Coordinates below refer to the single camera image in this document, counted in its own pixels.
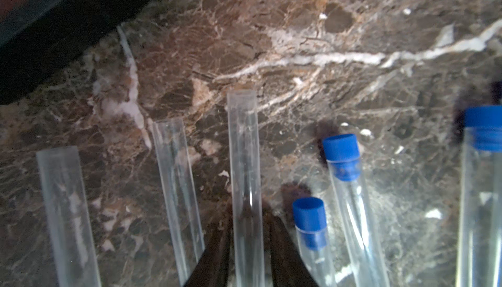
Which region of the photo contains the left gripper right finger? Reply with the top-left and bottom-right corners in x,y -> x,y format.
265,213 -> 318,287

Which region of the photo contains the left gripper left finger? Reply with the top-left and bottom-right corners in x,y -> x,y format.
184,216 -> 233,287

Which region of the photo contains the test tube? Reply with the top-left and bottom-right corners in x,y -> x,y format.
227,89 -> 265,286
456,105 -> 501,286
36,146 -> 102,286
292,197 -> 337,286
322,134 -> 390,286
153,118 -> 205,286

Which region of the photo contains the folded chess board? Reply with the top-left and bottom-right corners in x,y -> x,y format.
1,0 -> 151,105

